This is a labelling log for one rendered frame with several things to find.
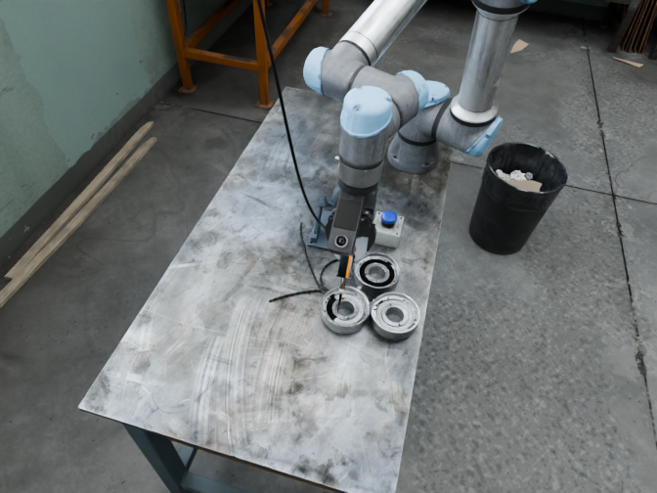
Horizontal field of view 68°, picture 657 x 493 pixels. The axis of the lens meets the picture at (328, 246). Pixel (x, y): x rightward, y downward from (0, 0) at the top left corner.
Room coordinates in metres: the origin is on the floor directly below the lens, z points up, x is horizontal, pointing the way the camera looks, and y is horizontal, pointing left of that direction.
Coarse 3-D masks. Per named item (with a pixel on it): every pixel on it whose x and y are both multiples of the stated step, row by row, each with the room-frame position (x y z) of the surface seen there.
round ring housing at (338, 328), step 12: (336, 288) 0.64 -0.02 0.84; (348, 288) 0.64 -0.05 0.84; (324, 300) 0.61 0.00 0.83; (336, 300) 0.61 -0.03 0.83; (348, 300) 0.61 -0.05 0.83; (360, 300) 0.62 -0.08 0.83; (324, 312) 0.57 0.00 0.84; (336, 312) 0.58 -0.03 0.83; (336, 324) 0.54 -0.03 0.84; (360, 324) 0.55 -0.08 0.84
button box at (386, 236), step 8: (376, 216) 0.86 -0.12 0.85; (400, 216) 0.87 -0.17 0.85; (376, 224) 0.84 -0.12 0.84; (384, 224) 0.83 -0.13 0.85; (392, 224) 0.84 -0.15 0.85; (400, 224) 0.84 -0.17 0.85; (376, 232) 0.81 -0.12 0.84; (384, 232) 0.81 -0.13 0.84; (392, 232) 0.81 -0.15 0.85; (400, 232) 0.81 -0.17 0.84; (376, 240) 0.81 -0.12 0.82; (384, 240) 0.81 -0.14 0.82; (392, 240) 0.80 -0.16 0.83
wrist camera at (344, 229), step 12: (348, 204) 0.61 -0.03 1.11; (360, 204) 0.61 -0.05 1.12; (336, 216) 0.60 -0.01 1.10; (348, 216) 0.60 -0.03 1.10; (360, 216) 0.60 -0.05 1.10; (336, 228) 0.58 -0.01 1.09; (348, 228) 0.58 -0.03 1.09; (336, 240) 0.56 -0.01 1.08; (348, 240) 0.56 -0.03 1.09; (336, 252) 0.54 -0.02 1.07; (348, 252) 0.54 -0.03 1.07
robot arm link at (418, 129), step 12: (432, 84) 1.19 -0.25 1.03; (444, 84) 1.19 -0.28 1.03; (432, 96) 1.13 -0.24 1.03; (444, 96) 1.13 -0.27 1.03; (432, 108) 1.11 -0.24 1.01; (444, 108) 1.11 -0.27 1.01; (420, 120) 1.11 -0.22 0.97; (432, 120) 1.09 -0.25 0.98; (408, 132) 1.12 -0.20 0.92; (420, 132) 1.11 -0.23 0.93; (432, 132) 1.09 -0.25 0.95
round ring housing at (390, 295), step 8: (384, 296) 0.63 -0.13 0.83; (392, 296) 0.63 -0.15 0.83; (400, 296) 0.63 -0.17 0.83; (408, 296) 0.63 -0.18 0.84; (376, 304) 0.61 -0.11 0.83; (392, 304) 0.61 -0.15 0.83; (408, 304) 0.61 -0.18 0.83; (416, 304) 0.61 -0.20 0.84; (384, 312) 0.59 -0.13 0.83; (392, 312) 0.60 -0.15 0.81; (400, 312) 0.60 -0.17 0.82; (416, 312) 0.59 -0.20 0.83; (376, 320) 0.57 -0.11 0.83; (384, 320) 0.57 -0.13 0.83; (416, 320) 0.57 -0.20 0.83; (376, 328) 0.55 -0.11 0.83; (384, 328) 0.54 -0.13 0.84; (384, 336) 0.54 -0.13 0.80; (392, 336) 0.53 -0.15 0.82; (400, 336) 0.53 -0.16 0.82
